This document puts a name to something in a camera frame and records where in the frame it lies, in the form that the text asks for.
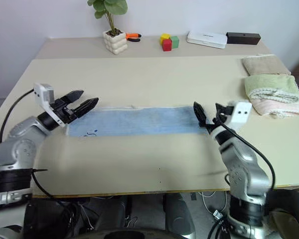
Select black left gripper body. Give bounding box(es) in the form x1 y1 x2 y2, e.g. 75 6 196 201
50 98 79 124

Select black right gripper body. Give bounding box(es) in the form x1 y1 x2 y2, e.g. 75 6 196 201
205 115 227 137

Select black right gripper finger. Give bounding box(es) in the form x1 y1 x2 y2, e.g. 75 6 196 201
193 101 208 128
215 102 234 118

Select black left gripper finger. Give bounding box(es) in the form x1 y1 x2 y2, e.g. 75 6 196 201
60 90 85 108
74 97 100 119

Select green folded towel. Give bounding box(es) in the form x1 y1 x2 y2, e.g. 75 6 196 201
244 74 299 103

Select pink folded towel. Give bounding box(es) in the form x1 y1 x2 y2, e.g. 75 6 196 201
249 95 299 117

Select light blue towel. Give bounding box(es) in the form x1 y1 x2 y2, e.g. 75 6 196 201
65 105 208 138

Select beige folded towel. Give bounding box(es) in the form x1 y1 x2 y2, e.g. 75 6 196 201
241 54 292 76

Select cream bubbled plant pot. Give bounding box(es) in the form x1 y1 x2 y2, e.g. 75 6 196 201
102 29 129 55

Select white flat box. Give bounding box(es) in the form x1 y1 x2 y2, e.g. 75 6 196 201
186 30 228 50

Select black rectangular box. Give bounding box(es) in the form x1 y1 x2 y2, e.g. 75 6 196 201
226 32 262 46

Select red cube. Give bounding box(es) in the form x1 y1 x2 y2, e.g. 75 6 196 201
162 38 173 52

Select orange black pliers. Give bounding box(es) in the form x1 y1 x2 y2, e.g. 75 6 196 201
125 32 142 43

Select green leafy plant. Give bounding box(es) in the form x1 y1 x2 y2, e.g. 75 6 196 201
87 0 129 34

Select dark grey rounded shape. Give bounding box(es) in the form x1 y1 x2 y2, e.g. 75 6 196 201
163 192 196 239

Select olive cloth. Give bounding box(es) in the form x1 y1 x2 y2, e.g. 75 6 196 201
268 208 299 239

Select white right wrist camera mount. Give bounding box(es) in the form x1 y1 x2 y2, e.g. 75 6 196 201
223 100 253 130

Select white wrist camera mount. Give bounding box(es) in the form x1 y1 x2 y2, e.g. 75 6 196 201
223 100 253 130
33 83 66 128

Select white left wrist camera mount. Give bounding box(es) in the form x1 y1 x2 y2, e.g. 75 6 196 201
33 83 66 128

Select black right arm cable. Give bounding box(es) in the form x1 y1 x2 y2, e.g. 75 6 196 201
220 123 276 191

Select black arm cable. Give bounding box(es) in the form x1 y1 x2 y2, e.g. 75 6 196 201
0 89 36 144
220 123 276 191

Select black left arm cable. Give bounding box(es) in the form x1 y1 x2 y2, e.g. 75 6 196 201
0 89 36 144

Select thin white cable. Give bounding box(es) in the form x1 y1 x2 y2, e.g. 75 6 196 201
198 191 228 215

